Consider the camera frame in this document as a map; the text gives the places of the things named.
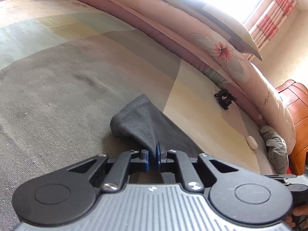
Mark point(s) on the white earbuds case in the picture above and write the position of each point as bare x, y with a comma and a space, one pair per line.
252, 142

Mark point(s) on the grey floral pillow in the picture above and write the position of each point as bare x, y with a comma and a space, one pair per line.
232, 30

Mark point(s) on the black hair claw clip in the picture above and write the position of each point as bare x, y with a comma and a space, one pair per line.
224, 98

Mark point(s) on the wooden orange headboard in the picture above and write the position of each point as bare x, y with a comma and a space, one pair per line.
294, 95

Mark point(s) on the bundled grey white cloth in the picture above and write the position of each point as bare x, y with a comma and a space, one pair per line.
276, 149

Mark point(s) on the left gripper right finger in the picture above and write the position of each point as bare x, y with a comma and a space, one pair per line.
178, 163

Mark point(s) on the striped pastel bed sheet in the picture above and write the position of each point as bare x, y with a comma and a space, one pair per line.
68, 68

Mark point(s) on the dark grey trousers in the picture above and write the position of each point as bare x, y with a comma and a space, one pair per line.
143, 123

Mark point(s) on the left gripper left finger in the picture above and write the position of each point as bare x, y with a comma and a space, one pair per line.
128, 163

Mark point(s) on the folded floral pink quilt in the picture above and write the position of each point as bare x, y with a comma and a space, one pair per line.
210, 48

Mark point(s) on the person right hand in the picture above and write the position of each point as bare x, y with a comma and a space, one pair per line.
297, 215

